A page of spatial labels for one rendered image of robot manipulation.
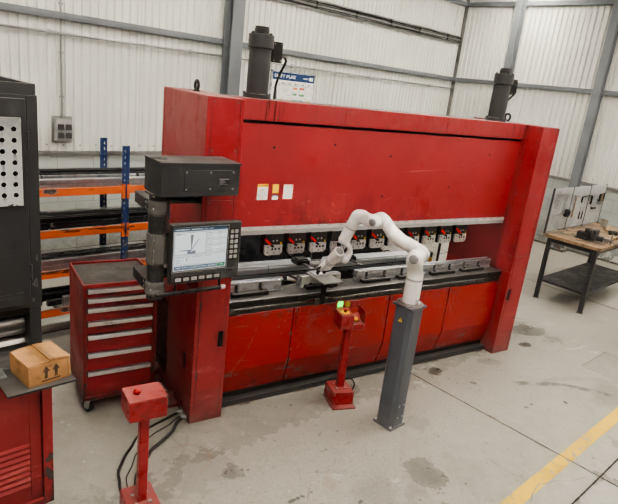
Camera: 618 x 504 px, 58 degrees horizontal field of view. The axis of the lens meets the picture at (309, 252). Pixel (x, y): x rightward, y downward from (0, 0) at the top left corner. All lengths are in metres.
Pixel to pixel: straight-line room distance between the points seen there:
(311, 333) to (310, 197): 1.11
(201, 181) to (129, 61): 4.77
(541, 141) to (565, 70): 6.02
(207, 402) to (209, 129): 1.95
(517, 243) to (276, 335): 2.62
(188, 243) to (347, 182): 1.62
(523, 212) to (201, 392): 3.41
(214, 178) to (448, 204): 2.58
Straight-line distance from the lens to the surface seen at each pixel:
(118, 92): 7.87
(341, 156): 4.37
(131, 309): 4.16
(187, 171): 3.22
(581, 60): 11.56
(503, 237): 5.90
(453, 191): 5.25
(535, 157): 5.69
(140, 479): 3.45
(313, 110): 4.16
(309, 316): 4.51
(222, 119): 3.63
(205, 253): 3.38
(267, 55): 4.04
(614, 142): 11.21
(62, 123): 7.52
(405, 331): 4.15
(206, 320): 3.96
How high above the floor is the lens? 2.45
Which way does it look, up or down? 17 degrees down
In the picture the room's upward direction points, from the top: 7 degrees clockwise
